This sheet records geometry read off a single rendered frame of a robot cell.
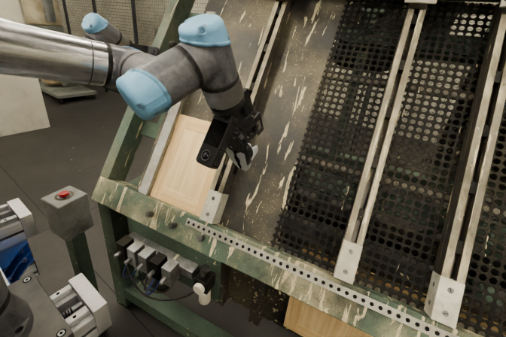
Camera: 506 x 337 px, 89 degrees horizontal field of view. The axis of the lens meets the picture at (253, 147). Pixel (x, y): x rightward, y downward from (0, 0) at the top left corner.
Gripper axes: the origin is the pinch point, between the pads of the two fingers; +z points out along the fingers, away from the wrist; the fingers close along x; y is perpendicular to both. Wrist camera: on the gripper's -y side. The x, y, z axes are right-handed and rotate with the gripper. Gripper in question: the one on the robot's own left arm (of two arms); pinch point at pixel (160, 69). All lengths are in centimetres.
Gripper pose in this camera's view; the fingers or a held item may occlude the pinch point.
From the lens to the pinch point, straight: 133.6
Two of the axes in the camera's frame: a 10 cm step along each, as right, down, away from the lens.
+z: 3.1, 2.2, 9.3
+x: 0.1, 9.7, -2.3
